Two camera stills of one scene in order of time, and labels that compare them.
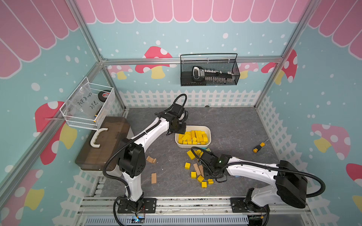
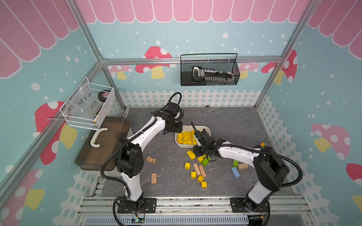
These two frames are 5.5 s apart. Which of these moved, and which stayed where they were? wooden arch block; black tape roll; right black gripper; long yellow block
Moved: right black gripper
Stayed: black tape roll; wooden arch block; long yellow block
